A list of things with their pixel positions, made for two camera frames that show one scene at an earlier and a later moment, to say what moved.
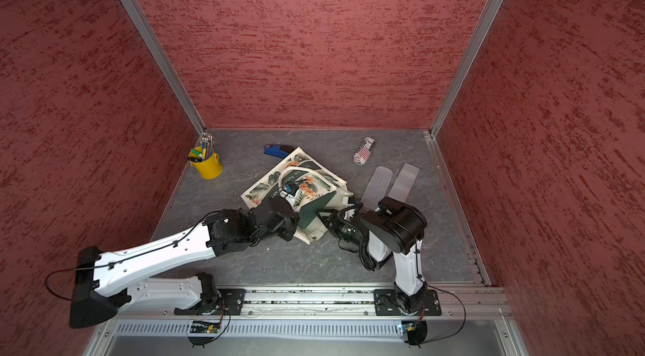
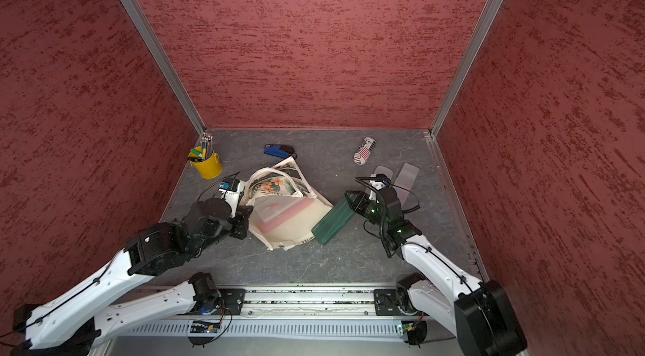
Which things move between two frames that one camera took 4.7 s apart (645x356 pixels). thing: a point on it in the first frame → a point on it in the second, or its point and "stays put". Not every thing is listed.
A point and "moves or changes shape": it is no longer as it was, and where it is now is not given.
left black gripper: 291,222 → 241,217
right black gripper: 336,216 → 361,198
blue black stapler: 278,149 stays put
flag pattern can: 364,152 stays put
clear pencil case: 404,182 stays put
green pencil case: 307,211 moves or changes shape
